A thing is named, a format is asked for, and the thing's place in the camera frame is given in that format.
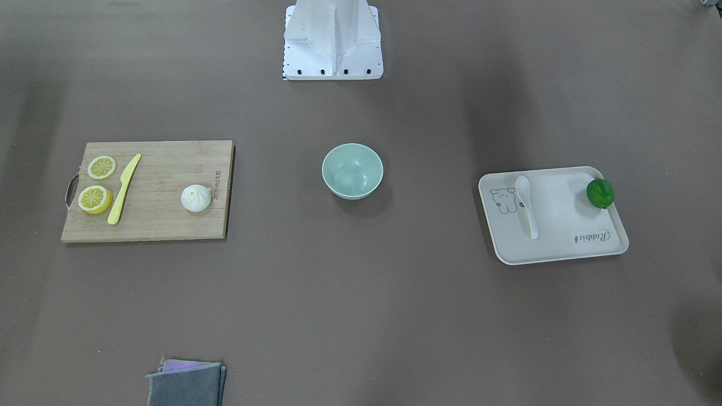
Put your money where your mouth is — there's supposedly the yellow plastic knife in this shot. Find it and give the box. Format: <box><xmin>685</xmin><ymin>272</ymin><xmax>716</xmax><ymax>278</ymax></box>
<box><xmin>107</xmin><ymin>153</ymin><xmax>142</xmax><ymax>224</ymax></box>

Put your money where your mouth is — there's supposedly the green lime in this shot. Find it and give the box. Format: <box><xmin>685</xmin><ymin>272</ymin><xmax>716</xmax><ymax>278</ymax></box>
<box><xmin>586</xmin><ymin>178</ymin><xmax>615</xmax><ymax>210</ymax></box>

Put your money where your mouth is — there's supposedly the mint green bowl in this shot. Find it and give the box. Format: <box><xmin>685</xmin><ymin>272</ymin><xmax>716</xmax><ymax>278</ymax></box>
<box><xmin>322</xmin><ymin>142</ymin><xmax>385</xmax><ymax>200</ymax></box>

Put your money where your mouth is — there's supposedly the folded grey cloth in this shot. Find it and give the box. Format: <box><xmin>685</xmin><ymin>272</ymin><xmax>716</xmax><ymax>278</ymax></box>
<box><xmin>146</xmin><ymin>358</ymin><xmax>227</xmax><ymax>405</ymax></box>

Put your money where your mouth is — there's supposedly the bamboo cutting board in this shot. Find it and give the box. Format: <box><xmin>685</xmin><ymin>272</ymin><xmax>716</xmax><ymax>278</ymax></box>
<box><xmin>61</xmin><ymin>140</ymin><xmax>235</xmax><ymax>242</ymax></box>

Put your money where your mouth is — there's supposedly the metal cutting board handle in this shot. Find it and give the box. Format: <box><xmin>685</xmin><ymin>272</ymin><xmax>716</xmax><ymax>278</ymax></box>
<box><xmin>64</xmin><ymin>172</ymin><xmax>80</xmax><ymax>211</ymax></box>

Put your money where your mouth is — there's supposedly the lower lemon half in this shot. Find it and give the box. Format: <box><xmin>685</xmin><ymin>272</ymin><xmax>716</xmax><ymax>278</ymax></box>
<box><xmin>77</xmin><ymin>185</ymin><xmax>113</xmax><ymax>215</ymax></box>

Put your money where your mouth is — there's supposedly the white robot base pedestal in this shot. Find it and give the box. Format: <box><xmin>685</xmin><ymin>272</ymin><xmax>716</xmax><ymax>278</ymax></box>
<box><xmin>282</xmin><ymin>1</ymin><xmax>384</xmax><ymax>81</ymax></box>

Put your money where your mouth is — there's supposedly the white ceramic spoon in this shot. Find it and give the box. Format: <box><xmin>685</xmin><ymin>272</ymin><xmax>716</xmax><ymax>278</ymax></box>
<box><xmin>515</xmin><ymin>175</ymin><xmax>539</xmax><ymax>240</ymax></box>

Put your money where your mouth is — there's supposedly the beige rabbit tray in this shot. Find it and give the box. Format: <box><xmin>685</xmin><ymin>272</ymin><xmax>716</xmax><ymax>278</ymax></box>
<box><xmin>478</xmin><ymin>165</ymin><xmax>629</xmax><ymax>266</ymax></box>

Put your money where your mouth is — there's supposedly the upper lemon slice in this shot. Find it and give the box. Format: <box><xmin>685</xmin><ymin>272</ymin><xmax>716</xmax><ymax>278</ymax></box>
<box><xmin>87</xmin><ymin>155</ymin><xmax>117</xmax><ymax>180</ymax></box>

